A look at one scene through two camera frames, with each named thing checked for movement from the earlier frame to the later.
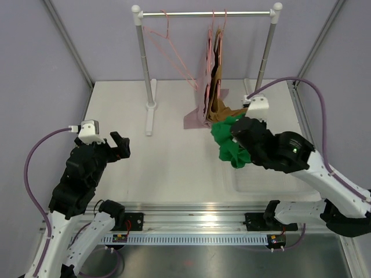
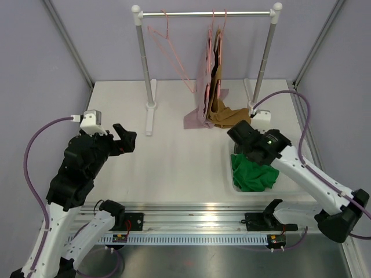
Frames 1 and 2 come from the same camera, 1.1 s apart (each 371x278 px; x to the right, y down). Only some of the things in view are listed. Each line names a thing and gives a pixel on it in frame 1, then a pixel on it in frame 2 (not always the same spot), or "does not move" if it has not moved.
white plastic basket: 253,179 does not move
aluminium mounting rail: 189,217 does not move
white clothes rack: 137,14 does not move
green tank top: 229,149 -> 250,176
